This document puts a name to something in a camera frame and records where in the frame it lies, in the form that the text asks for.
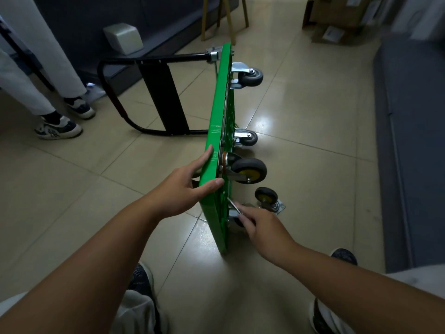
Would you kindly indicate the silver wrench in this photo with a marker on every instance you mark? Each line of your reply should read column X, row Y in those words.
column 233, row 205

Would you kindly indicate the open cardboard box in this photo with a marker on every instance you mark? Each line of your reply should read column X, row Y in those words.
column 342, row 10

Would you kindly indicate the white box on shelf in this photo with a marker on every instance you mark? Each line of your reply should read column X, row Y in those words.
column 123, row 38

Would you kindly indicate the person's light trousers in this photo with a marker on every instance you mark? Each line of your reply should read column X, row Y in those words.
column 417, row 278

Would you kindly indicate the person's left forearm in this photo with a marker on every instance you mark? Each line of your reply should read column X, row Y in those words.
column 80, row 274

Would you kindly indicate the person's right hand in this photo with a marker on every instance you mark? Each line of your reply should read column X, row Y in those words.
column 267, row 233

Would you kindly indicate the person's left hand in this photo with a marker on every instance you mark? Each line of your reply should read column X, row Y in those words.
column 180, row 191

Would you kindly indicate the person's right forearm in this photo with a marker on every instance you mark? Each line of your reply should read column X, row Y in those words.
column 358, row 292

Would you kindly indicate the green platform trolley deck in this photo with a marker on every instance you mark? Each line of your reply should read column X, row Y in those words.
column 219, row 118

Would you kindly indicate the person's dark shoe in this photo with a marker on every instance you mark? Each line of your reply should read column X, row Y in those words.
column 344, row 256
column 142, row 280

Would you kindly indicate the wooden stool legs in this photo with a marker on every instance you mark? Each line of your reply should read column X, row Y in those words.
column 226, row 15

